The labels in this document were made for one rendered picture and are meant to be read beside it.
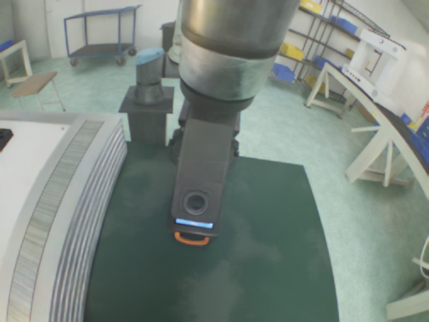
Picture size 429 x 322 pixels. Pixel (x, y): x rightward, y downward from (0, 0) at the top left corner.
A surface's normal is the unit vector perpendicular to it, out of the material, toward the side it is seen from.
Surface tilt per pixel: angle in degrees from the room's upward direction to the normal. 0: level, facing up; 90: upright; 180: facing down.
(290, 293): 0
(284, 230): 0
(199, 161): 45
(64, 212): 0
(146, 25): 90
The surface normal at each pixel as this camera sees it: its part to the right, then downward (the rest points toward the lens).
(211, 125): 0.08, 0.05
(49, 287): 0.19, -0.65
